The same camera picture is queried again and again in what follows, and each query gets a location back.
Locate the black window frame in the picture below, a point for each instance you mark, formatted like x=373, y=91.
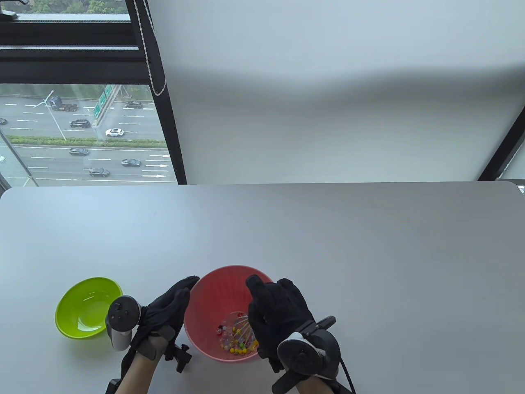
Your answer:
x=61, y=55

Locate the white roller blind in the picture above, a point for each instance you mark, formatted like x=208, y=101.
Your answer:
x=328, y=102

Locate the right wrist tracking controller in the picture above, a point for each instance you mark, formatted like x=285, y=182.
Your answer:
x=307, y=357

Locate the left wrist tracking controller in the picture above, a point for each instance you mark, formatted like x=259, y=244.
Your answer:
x=121, y=316

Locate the small green plastic bowl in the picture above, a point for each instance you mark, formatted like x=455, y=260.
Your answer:
x=82, y=303

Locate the person's right hand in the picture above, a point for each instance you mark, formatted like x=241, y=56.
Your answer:
x=279, y=312

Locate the pile of plastic decorations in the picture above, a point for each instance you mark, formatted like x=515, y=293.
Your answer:
x=238, y=344

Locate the person's left forearm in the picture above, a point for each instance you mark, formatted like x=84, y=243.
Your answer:
x=135, y=373

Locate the pink salad bowl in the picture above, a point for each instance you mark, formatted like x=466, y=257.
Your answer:
x=217, y=291

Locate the black slanted window post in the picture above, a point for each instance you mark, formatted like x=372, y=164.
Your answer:
x=504, y=147

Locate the wrist tracking controller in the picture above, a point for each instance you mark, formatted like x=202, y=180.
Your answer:
x=307, y=357
x=121, y=316

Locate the person's left hand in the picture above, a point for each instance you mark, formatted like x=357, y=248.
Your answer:
x=164, y=308

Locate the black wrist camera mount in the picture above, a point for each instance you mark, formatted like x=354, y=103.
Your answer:
x=180, y=358

